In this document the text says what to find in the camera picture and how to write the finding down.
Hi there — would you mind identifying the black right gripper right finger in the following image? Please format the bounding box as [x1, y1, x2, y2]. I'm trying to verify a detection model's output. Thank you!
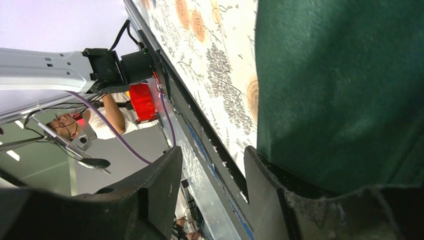
[244, 146, 424, 240]

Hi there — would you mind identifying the floral patterned table mat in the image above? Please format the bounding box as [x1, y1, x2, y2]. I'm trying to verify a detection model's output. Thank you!
[134, 0, 259, 172]

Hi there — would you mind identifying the dark green cloth napkin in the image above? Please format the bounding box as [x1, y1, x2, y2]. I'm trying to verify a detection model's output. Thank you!
[255, 0, 424, 194]

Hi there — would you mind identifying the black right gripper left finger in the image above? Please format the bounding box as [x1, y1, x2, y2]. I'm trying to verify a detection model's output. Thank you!
[0, 146, 183, 240]

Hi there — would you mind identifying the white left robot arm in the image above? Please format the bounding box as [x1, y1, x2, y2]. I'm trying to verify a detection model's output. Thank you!
[0, 48, 154, 94]

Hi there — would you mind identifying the person in white shirt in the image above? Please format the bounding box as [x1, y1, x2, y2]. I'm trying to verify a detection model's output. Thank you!
[46, 92, 159, 140]

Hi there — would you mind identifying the red box under table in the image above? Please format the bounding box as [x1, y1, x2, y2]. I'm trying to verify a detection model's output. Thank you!
[128, 83, 157, 123]

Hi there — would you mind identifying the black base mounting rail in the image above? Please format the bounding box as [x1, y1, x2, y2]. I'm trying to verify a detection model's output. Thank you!
[124, 0, 254, 240]

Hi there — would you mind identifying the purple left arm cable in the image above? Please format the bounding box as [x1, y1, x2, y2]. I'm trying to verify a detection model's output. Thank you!
[64, 90, 177, 166]

